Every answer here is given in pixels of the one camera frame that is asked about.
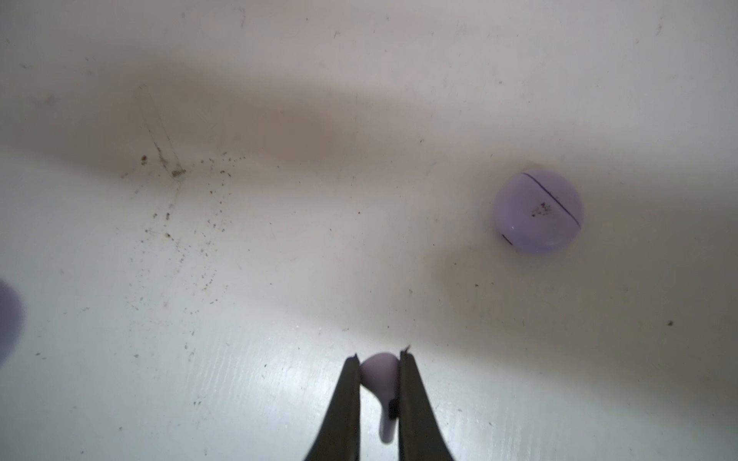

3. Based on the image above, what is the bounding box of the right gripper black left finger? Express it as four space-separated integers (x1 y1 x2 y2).
305 355 361 461

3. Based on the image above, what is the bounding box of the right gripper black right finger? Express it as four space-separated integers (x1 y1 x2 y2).
398 349 454 461

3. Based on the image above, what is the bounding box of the purple round charging case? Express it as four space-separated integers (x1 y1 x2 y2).
0 280 25 364

